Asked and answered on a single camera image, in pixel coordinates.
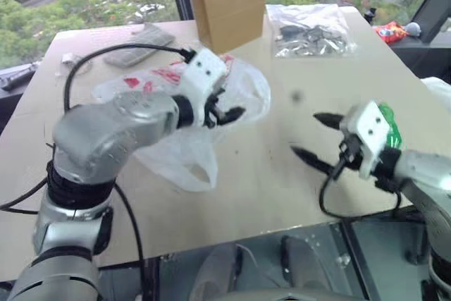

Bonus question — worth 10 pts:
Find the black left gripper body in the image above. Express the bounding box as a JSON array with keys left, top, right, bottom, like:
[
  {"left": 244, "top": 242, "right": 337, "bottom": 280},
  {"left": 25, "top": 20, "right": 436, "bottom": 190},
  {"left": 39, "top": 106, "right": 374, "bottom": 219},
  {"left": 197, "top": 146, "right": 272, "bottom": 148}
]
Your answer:
[{"left": 203, "top": 87, "right": 227, "bottom": 129}]

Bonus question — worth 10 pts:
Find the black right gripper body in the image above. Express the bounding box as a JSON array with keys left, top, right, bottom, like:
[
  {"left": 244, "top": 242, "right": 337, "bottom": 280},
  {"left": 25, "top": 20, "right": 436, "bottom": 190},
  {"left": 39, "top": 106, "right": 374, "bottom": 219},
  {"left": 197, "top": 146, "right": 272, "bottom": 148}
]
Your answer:
[{"left": 338, "top": 134, "right": 364, "bottom": 173}]

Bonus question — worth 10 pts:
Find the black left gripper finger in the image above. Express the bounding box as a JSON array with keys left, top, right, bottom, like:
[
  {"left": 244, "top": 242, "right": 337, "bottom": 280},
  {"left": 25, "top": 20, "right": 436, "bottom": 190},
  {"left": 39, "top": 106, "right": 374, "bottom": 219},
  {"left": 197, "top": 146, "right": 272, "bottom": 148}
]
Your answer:
[{"left": 218, "top": 106, "right": 247, "bottom": 125}]

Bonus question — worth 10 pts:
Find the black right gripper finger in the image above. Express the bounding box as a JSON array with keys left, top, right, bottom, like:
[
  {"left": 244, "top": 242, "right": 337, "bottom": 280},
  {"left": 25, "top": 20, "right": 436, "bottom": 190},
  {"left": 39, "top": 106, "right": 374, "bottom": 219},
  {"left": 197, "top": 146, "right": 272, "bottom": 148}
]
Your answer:
[
  {"left": 290, "top": 146, "right": 335, "bottom": 176},
  {"left": 312, "top": 111, "right": 343, "bottom": 130}
]

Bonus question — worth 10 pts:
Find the white red-printed plastic bag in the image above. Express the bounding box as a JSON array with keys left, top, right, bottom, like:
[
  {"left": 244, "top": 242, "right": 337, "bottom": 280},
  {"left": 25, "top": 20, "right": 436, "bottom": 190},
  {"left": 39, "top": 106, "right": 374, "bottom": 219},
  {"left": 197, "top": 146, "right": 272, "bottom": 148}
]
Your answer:
[{"left": 91, "top": 54, "right": 273, "bottom": 193}]

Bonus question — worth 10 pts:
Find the green plastic bag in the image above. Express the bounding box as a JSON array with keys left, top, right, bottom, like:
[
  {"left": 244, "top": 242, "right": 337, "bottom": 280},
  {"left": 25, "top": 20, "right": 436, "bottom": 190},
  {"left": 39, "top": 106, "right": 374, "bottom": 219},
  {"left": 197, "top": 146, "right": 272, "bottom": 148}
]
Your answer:
[{"left": 377, "top": 102, "right": 404, "bottom": 149}]

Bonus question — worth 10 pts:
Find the clear bag of black parts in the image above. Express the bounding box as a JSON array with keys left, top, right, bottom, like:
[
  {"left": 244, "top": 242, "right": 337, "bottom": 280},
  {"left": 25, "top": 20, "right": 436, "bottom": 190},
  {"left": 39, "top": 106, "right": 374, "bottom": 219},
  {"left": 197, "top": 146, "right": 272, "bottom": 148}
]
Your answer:
[{"left": 265, "top": 4, "right": 358, "bottom": 59}]

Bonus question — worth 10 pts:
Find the brown paper bag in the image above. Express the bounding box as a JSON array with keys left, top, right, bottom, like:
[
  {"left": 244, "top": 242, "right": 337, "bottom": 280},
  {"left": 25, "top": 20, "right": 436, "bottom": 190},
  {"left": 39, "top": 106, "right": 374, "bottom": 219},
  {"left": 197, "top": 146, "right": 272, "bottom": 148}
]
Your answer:
[{"left": 184, "top": 0, "right": 267, "bottom": 54}]

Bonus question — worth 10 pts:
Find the grey folded cloth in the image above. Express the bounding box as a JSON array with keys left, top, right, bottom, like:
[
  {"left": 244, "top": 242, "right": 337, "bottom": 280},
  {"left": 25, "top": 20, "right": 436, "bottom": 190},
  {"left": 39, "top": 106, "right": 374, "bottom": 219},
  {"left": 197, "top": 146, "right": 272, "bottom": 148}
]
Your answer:
[{"left": 103, "top": 22, "right": 176, "bottom": 68}]

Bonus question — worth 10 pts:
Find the red snack packet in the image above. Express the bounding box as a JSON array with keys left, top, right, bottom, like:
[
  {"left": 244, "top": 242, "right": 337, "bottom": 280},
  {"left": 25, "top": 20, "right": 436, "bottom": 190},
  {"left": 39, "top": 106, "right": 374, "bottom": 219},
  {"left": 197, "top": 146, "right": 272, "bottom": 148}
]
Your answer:
[{"left": 372, "top": 21, "right": 410, "bottom": 46}]

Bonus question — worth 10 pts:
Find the grey rounded robot leg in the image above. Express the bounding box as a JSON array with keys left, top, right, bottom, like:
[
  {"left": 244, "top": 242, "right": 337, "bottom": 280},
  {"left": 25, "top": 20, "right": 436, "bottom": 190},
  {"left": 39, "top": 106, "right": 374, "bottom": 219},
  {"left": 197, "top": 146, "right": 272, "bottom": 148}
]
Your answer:
[
  {"left": 280, "top": 234, "right": 341, "bottom": 297},
  {"left": 195, "top": 243, "right": 245, "bottom": 301}
]

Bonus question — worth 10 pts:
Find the small black upright object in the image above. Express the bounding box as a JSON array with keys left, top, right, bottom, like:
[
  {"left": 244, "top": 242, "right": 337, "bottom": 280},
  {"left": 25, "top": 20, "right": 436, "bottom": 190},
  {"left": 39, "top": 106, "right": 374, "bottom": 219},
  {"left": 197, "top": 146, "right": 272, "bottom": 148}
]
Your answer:
[{"left": 364, "top": 7, "right": 378, "bottom": 27}]

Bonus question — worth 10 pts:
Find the small grey rounded object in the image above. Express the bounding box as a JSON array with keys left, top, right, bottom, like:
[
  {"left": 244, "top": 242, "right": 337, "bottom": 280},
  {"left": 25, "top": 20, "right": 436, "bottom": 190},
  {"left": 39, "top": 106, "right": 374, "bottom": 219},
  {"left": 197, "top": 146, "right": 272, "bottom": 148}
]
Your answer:
[{"left": 404, "top": 22, "right": 423, "bottom": 38}]

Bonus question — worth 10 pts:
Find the small white crumpled scrap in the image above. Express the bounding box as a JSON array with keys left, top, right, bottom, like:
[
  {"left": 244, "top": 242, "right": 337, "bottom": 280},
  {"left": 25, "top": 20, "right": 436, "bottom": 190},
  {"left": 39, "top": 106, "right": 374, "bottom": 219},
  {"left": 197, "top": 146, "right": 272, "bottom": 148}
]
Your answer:
[{"left": 61, "top": 52, "right": 81, "bottom": 66}]

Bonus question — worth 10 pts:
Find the black flat device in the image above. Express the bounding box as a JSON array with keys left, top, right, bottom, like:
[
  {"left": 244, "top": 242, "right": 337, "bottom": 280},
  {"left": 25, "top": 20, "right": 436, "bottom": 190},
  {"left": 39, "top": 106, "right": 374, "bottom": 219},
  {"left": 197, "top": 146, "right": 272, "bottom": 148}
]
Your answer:
[{"left": 0, "top": 63, "right": 38, "bottom": 92}]

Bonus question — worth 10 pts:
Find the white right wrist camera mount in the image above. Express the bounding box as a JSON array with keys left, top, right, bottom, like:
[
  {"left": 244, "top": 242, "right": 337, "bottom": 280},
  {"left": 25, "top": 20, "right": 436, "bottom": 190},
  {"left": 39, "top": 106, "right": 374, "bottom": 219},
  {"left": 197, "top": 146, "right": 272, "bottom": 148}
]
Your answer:
[{"left": 339, "top": 100, "right": 393, "bottom": 179}]

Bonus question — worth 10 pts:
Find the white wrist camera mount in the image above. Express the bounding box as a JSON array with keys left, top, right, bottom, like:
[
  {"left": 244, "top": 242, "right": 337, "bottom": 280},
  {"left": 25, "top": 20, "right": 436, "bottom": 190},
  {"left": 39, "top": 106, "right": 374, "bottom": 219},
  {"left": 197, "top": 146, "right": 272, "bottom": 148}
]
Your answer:
[
  {"left": 179, "top": 49, "right": 227, "bottom": 128},
  {"left": 339, "top": 100, "right": 393, "bottom": 179}
]

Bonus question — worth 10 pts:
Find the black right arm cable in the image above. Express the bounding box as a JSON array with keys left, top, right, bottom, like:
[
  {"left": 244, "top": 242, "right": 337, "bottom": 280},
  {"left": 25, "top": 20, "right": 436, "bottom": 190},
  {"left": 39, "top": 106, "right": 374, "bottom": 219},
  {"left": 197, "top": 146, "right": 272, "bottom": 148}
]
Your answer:
[{"left": 319, "top": 158, "right": 403, "bottom": 219}]

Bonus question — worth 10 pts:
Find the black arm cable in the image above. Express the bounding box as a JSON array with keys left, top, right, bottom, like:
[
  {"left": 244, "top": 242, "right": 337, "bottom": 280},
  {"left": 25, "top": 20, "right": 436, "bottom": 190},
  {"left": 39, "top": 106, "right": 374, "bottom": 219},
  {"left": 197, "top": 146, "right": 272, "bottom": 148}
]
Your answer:
[
  {"left": 63, "top": 43, "right": 197, "bottom": 112},
  {"left": 319, "top": 158, "right": 403, "bottom": 219}
]

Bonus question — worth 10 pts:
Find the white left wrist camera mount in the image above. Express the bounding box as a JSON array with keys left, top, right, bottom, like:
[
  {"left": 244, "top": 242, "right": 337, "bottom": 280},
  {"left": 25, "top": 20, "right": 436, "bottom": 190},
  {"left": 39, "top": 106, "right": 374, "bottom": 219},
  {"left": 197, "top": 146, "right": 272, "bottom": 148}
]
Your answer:
[{"left": 179, "top": 49, "right": 227, "bottom": 128}]

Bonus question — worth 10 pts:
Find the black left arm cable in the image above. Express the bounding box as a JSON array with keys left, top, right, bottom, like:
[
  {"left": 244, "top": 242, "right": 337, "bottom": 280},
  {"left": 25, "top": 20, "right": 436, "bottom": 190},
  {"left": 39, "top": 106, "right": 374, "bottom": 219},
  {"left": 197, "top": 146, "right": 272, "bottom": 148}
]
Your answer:
[{"left": 63, "top": 43, "right": 197, "bottom": 112}]

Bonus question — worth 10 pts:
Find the black body cable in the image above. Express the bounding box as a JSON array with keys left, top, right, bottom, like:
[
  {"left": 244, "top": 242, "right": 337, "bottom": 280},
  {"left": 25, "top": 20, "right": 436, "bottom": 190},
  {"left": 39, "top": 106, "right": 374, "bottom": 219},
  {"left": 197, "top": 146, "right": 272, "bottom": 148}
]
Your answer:
[{"left": 0, "top": 176, "right": 146, "bottom": 301}]

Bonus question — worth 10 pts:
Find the black slanted window frame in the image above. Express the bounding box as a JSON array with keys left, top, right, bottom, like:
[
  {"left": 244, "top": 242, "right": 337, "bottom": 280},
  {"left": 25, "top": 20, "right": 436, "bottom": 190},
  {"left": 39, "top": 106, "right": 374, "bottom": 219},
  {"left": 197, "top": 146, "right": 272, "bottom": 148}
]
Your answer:
[{"left": 409, "top": 0, "right": 451, "bottom": 47}]

